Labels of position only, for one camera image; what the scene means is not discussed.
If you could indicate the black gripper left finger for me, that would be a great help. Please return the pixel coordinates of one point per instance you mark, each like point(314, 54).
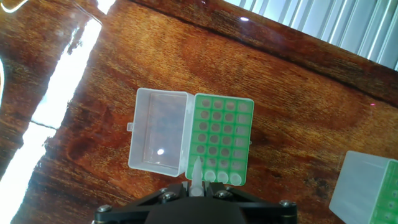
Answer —
point(130, 211)

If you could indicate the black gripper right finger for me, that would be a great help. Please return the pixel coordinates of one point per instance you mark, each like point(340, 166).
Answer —
point(264, 211)

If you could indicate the low green rack tip box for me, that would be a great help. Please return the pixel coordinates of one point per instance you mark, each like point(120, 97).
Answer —
point(161, 130)

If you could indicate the tall translucent green tip box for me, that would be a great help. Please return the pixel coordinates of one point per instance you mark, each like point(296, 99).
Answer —
point(357, 186)

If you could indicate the glossy brown wooden board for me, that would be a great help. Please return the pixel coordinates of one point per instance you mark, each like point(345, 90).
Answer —
point(280, 93)

